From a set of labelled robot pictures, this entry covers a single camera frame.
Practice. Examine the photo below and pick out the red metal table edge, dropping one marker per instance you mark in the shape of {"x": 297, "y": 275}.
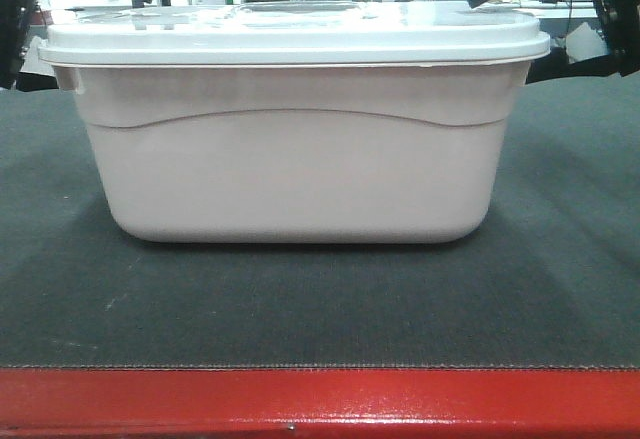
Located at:
{"x": 325, "y": 403}

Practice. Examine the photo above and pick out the white plastic storage bin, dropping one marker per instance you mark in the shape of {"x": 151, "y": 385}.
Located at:
{"x": 317, "y": 155}

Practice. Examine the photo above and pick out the dark grey felt mat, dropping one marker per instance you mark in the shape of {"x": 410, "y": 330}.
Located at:
{"x": 549, "y": 280}

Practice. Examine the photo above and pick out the white bin lid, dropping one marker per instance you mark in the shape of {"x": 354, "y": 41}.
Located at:
{"x": 298, "y": 34}

